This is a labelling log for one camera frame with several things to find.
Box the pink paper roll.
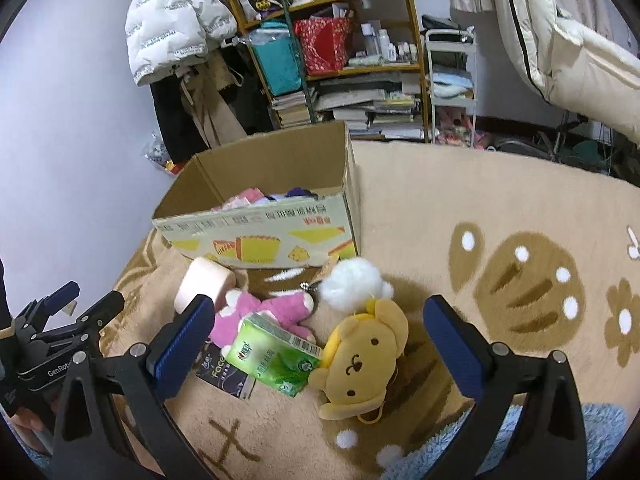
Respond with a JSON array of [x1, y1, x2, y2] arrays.
[[174, 257, 237, 313]]

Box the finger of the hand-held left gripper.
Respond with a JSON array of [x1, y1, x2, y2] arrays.
[[70, 290, 126, 348], [12, 281, 82, 333]]

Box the beige hanging coat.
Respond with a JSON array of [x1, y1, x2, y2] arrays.
[[179, 50, 251, 150]]

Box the yellow bear plush toy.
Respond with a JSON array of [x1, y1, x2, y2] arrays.
[[307, 297, 411, 423]]

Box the green pole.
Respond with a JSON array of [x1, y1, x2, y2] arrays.
[[276, 0, 315, 125]]

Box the black packet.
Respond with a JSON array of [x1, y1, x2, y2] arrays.
[[194, 342, 257, 401]]

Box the black hanging coat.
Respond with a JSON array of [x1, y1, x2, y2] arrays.
[[149, 47, 251, 161]]

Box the wooden shelf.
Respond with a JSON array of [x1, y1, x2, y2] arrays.
[[222, 0, 433, 143]]

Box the clear plastic bag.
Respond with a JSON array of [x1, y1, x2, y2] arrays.
[[141, 131, 182, 176]]

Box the folded light blue cloth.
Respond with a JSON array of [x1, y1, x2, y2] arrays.
[[431, 66, 474, 99]]

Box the group of cosmetic bottles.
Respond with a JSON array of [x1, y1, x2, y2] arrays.
[[356, 20, 421, 65]]

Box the white trolley cart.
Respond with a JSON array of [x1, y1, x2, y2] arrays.
[[424, 27, 478, 147]]

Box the cream hanging duvet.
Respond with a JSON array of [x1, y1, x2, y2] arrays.
[[485, 0, 640, 143]]

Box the stack of books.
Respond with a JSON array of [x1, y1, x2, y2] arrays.
[[270, 72, 427, 142]]

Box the pink cloth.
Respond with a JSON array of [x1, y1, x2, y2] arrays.
[[211, 187, 274, 212]]

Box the light blue fluffy blanket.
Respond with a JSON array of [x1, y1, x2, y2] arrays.
[[385, 402, 628, 480]]

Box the red patterned bag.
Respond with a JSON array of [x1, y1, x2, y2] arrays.
[[294, 16, 353, 77]]

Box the green tissue pack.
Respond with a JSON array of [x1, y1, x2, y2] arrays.
[[222, 312, 323, 397]]

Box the teal bag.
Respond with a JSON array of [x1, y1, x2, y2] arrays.
[[247, 22, 303, 97]]

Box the white fluffy pompom keychain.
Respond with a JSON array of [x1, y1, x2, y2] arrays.
[[315, 255, 394, 313]]

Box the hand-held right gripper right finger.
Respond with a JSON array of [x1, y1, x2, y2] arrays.
[[422, 294, 588, 480]]

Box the pink packets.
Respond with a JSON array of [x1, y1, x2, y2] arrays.
[[434, 109, 493, 149]]

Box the pink plush toy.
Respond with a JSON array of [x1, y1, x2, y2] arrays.
[[207, 289, 317, 348]]

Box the white puffer jacket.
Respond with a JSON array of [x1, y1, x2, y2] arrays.
[[124, 0, 238, 87]]

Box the beige printed blanket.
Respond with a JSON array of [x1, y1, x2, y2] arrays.
[[97, 140, 640, 480]]

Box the black bag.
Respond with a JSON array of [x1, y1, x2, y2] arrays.
[[421, 14, 473, 43]]

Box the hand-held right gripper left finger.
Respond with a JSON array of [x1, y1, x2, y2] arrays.
[[50, 294, 218, 480]]

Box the person's left hand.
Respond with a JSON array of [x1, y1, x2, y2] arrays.
[[7, 407, 57, 457]]

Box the printed cardboard box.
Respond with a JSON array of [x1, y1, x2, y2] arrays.
[[151, 120, 361, 271]]

